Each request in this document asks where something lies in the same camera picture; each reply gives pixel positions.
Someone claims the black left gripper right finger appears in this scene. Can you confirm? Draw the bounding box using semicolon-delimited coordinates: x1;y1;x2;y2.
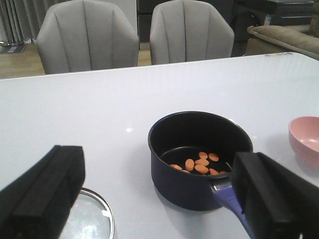
231;152;319;239

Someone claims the pink plastic bowl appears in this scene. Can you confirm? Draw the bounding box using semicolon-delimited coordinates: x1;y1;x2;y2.
289;116;319;168

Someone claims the right grey upholstered chair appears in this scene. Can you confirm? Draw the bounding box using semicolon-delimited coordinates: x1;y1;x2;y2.
150;0;235;65

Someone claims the glass pot lid blue knob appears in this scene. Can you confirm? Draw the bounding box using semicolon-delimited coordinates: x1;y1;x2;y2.
59;188;115;239

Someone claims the left grey upholstered chair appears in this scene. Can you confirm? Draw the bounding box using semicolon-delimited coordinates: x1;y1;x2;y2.
36;0;139;74

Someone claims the grey upholstered chair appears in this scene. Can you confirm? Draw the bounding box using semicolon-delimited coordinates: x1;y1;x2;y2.
36;0;139;74
150;0;235;65

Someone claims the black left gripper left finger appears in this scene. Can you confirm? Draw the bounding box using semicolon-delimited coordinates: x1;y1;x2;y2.
0;145;85;239

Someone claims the dark blue saucepan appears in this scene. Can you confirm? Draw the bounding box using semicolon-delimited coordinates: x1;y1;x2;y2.
148;111;255;239

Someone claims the dark cabinet counter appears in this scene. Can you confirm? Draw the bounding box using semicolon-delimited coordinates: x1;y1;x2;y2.
137;0;315;43

